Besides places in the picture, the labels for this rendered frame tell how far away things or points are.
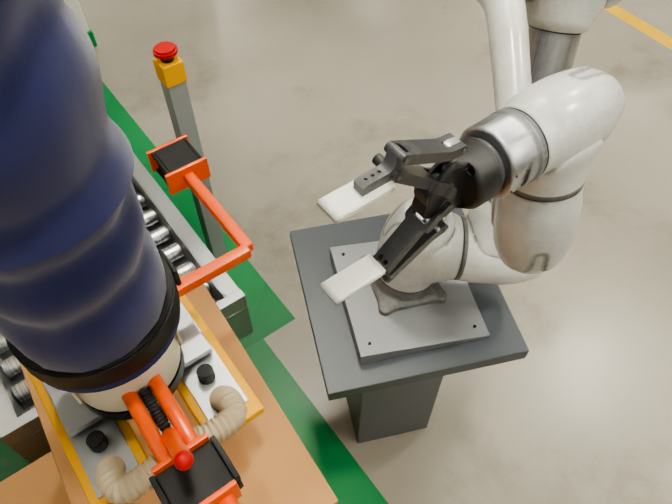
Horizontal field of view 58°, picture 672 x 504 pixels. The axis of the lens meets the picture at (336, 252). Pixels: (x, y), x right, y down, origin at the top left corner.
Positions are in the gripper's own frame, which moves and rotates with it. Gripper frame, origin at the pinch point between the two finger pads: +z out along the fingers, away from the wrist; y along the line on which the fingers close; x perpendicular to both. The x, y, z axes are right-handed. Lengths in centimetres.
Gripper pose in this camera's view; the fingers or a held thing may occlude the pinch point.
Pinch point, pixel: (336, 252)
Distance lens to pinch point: 60.0
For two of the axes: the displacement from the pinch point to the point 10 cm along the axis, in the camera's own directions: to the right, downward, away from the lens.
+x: -6.0, -6.4, 4.8
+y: 0.0, 6.0, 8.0
